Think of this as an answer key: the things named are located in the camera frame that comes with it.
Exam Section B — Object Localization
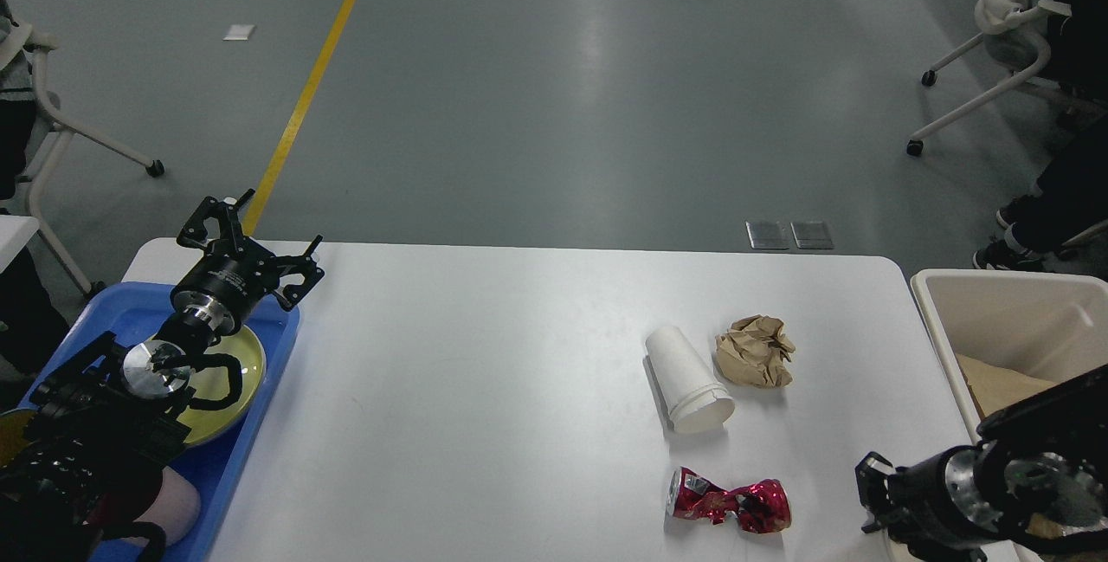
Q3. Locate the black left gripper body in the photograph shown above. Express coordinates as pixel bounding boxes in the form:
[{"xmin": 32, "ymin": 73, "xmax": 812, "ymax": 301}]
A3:
[{"xmin": 170, "ymin": 255, "xmax": 280, "ymax": 338}]

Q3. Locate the blue plastic tray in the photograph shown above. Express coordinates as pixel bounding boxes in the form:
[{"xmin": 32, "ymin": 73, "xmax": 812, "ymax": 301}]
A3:
[{"xmin": 32, "ymin": 280, "xmax": 301, "ymax": 561}]

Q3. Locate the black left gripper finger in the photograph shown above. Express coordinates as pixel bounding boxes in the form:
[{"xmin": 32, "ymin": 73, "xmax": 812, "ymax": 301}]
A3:
[
  {"xmin": 177, "ymin": 190, "xmax": 254, "ymax": 260},
  {"xmin": 260, "ymin": 236, "xmax": 325, "ymax": 311}
]

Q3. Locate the metal floor plate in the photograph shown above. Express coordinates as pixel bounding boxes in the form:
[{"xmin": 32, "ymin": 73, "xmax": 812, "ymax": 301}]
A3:
[
  {"xmin": 745, "ymin": 219, "xmax": 792, "ymax": 251},
  {"xmin": 789, "ymin": 219, "xmax": 835, "ymax": 251}
]

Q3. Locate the yellow plastic plate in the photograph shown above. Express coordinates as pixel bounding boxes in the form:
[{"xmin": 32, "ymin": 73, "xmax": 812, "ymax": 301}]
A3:
[{"xmin": 143, "ymin": 325, "xmax": 267, "ymax": 449}]

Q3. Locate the brown paper bag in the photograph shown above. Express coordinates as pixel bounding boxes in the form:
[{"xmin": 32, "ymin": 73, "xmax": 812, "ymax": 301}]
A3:
[{"xmin": 955, "ymin": 354, "xmax": 1057, "ymax": 419}]

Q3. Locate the brown paper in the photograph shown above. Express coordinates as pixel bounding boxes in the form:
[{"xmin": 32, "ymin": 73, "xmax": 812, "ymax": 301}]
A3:
[{"xmin": 714, "ymin": 314, "xmax": 796, "ymax": 389}]

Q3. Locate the white paper cup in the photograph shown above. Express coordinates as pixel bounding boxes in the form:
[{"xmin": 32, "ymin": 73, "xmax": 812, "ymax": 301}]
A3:
[{"xmin": 645, "ymin": 326, "xmax": 735, "ymax": 435}]

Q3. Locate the beige plastic bin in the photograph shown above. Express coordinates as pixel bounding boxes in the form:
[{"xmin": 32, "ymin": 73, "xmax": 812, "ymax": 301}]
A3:
[{"xmin": 911, "ymin": 268, "xmax": 1108, "ymax": 562}]

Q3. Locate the left metal floor plate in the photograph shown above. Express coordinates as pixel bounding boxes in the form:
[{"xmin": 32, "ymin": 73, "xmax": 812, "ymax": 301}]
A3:
[{"xmin": 745, "ymin": 219, "xmax": 792, "ymax": 251}]

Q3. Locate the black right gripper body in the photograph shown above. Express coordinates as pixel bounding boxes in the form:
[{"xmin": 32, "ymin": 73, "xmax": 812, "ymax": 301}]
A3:
[{"xmin": 889, "ymin": 445, "xmax": 1002, "ymax": 545}]

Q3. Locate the teal mug yellow inside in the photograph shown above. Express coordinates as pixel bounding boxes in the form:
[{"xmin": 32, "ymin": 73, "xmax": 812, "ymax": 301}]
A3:
[{"xmin": 0, "ymin": 409, "xmax": 35, "ymax": 468}]

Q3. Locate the white office chair right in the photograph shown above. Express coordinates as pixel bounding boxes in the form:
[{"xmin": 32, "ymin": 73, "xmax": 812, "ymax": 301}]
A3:
[{"xmin": 905, "ymin": 0, "xmax": 1105, "ymax": 157}]

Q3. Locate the right metal floor plate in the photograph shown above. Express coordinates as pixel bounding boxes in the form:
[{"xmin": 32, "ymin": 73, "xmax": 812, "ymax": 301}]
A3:
[{"xmin": 789, "ymin": 219, "xmax": 835, "ymax": 251}]

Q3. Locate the white paper scrap on floor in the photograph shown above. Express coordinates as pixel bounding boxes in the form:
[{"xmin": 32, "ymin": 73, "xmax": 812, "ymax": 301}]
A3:
[{"xmin": 222, "ymin": 23, "xmax": 256, "ymax": 42}]

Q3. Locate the pink mug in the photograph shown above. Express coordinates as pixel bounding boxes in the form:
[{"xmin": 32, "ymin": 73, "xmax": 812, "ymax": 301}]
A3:
[{"xmin": 100, "ymin": 467, "xmax": 201, "ymax": 546}]

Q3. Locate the crushed red can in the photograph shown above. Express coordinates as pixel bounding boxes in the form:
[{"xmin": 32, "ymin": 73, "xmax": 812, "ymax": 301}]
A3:
[{"xmin": 667, "ymin": 467, "xmax": 792, "ymax": 534}]

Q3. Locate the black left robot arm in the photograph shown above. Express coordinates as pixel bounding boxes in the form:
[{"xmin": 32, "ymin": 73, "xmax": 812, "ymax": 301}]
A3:
[{"xmin": 3, "ymin": 191, "xmax": 325, "ymax": 561}]

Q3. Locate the person in dark jeans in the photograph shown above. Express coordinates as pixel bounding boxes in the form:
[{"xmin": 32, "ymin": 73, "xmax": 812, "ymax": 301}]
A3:
[{"xmin": 972, "ymin": 0, "xmax": 1107, "ymax": 270}]

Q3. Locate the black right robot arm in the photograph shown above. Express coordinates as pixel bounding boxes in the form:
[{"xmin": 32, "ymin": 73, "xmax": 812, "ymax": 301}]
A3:
[{"xmin": 854, "ymin": 367, "xmax": 1107, "ymax": 561}]

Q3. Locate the white side table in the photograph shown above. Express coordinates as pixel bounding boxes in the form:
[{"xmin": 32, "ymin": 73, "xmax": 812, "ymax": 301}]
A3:
[{"xmin": 0, "ymin": 214, "xmax": 40, "ymax": 273}]

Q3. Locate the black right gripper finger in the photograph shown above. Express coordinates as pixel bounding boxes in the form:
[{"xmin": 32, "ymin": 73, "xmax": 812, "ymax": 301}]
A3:
[
  {"xmin": 854, "ymin": 451, "xmax": 897, "ymax": 532},
  {"xmin": 883, "ymin": 523, "xmax": 989, "ymax": 561}
]

